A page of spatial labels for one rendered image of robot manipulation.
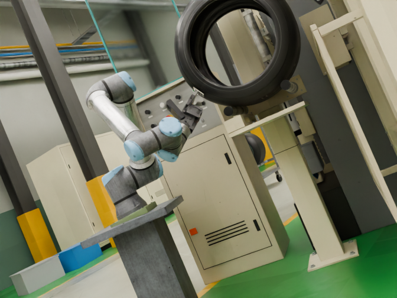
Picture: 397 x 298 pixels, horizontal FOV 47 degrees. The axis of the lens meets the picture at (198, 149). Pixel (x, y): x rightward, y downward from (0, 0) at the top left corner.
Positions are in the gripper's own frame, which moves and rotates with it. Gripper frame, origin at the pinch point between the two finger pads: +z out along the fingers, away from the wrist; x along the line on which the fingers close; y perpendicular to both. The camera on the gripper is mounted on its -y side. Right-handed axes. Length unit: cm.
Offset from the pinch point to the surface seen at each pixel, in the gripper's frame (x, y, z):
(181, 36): 11.7, -16.2, 17.5
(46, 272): -527, -134, -18
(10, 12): -712, -578, 511
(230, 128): -2.8, 21.8, -7.7
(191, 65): 6.6, -6.6, 8.5
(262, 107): -19.6, 32.1, 23.4
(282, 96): -13, 39, 30
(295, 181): -35, 64, 1
